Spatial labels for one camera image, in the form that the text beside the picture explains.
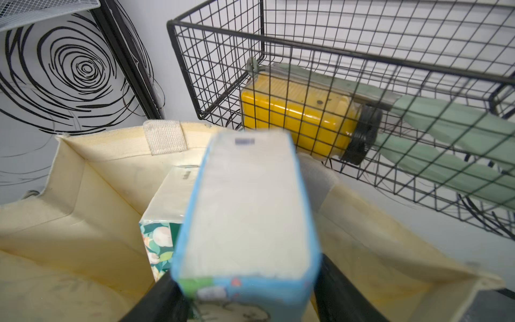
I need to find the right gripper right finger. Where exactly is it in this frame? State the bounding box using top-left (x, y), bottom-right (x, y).
top-left (314, 254), bottom-right (388, 322)

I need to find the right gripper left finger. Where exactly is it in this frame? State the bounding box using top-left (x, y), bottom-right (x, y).
top-left (120, 272), bottom-right (190, 322)

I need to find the elephant tissue pack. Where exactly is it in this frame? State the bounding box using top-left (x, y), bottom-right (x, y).
top-left (139, 167), bottom-right (198, 281)

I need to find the blue tissue pack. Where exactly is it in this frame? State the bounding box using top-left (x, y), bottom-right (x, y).
top-left (171, 130), bottom-right (321, 321)

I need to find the yellow item in basket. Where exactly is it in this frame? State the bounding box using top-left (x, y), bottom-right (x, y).
top-left (240, 72), bottom-right (382, 165)

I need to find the green item in basket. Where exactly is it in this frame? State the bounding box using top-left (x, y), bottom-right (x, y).
top-left (245, 58), bottom-right (514, 210)

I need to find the black wire basket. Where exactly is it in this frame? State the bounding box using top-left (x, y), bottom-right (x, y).
top-left (167, 1), bottom-right (514, 240)

